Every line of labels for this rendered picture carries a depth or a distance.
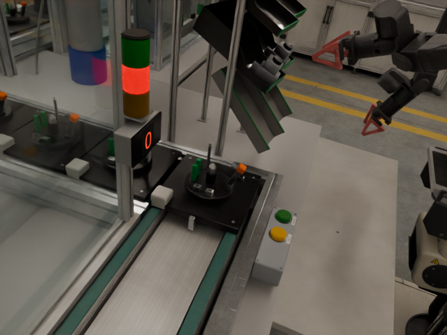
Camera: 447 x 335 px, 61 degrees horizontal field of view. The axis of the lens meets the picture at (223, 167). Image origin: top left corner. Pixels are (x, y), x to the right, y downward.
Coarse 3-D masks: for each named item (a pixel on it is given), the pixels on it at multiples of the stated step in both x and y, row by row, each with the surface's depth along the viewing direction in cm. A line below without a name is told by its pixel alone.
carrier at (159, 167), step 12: (156, 144) 118; (156, 156) 112; (168, 156) 113; (180, 156) 116; (144, 168) 105; (156, 168) 108; (168, 168) 109; (144, 180) 103; (156, 180) 104; (144, 192) 99
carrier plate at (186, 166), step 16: (192, 160) 113; (176, 176) 106; (256, 176) 111; (176, 192) 101; (240, 192) 104; (160, 208) 98; (176, 208) 96; (192, 208) 97; (208, 208) 97; (224, 208) 98; (240, 208) 99; (208, 224) 95; (224, 224) 94; (240, 224) 94
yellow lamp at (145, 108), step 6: (126, 96) 70; (132, 96) 70; (138, 96) 70; (144, 96) 71; (126, 102) 71; (132, 102) 70; (138, 102) 71; (144, 102) 71; (126, 108) 72; (132, 108) 71; (138, 108) 71; (144, 108) 72; (126, 114) 72; (132, 114) 72; (138, 114) 72; (144, 114) 73
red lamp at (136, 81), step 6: (126, 66) 67; (126, 72) 67; (132, 72) 67; (138, 72) 67; (144, 72) 68; (126, 78) 68; (132, 78) 68; (138, 78) 68; (144, 78) 68; (126, 84) 69; (132, 84) 68; (138, 84) 68; (144, 84) 69; (126, 90) 69; (132, 90) 69; (138, 90) 69; (144, 90) 70
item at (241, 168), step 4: (232, 164) 98; (240, 164) 97; (232, 168) 97; (236, 168) 97; (240, 168) 96; (244, 168) 97; (236, 172) 98; (240, 172) 97; (232, 176) 100; (236, 176) 98; (232, 180) 100; (228, 184) 101
